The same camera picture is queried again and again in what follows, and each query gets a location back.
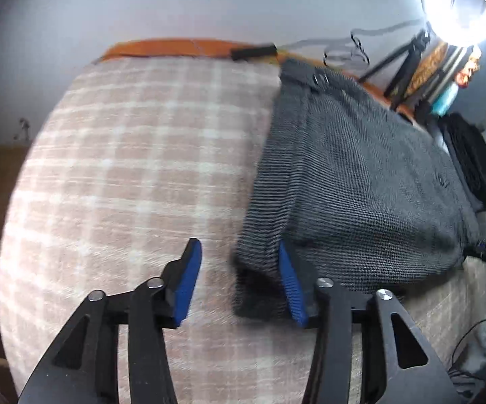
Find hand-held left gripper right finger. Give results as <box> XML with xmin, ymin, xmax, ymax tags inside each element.
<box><xmin>278</xmin><ymin>240</ymin><xmax>456</xmax><ymax>404</ymax></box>

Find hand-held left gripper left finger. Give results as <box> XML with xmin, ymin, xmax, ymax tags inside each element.
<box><xmin>18</xmin><ymin>238</ymin><xmax>203</xmax><ymax>404</ymax></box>

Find grey knit pants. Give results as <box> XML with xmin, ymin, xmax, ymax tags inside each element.
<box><xmin>231</xmin><ymin>58</ymin><xmax>482</xmax><ymax>319</ymax></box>

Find plaid beige blanket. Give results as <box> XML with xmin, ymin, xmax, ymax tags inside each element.
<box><xmin>0</xmin><ymin>55</ymin><xmax>486</xmax><ymax>404</ymax></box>

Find black folded cloth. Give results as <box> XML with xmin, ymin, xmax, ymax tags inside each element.
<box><xmin>439</xmin><ymin>111</ymin><xmax>486</xmax><ymax>214</ymax></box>

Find black power strip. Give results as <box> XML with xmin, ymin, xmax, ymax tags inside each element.
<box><xmin>230</xmin><ymin>43</ymin><xmax>278</xmax><ymax>61</ymax></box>

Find black tripod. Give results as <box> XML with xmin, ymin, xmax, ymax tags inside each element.
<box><xmin>358</xmin><ymin>29</ymin><xmax>432</xmax><ymax>110</ymax></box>

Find colourful patterned cloth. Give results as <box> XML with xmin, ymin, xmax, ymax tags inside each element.
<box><xmin>403</xmin><ymin>42</ymin><xmax>481</xmax><ymax>116</ymax></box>

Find orange bed frame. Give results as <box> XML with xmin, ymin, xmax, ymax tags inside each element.
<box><xmin>98</xmin><ymin>39</ymin><xmax>426</xmax><ymax>132</ymax></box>

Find black cable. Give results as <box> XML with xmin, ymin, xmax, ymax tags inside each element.
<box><xmin>277</xmin><ymin>19</ymin><xmax>426</xmax><ymax>68</ymax></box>

